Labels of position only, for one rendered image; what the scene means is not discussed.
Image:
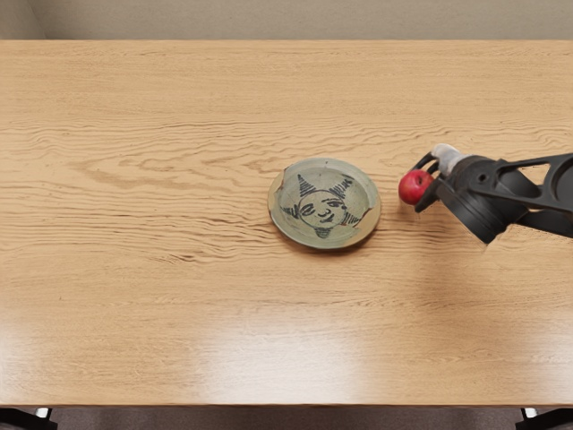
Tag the red apple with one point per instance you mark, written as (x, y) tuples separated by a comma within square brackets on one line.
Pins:
[(413, 187)]

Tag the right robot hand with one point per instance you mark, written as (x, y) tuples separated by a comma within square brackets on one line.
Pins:
[(446, 157)]

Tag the green plate with face pattern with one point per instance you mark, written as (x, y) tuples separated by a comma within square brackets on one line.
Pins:
[(324, 203)]

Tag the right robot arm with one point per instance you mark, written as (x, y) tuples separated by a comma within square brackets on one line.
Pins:
[(497, 197)]

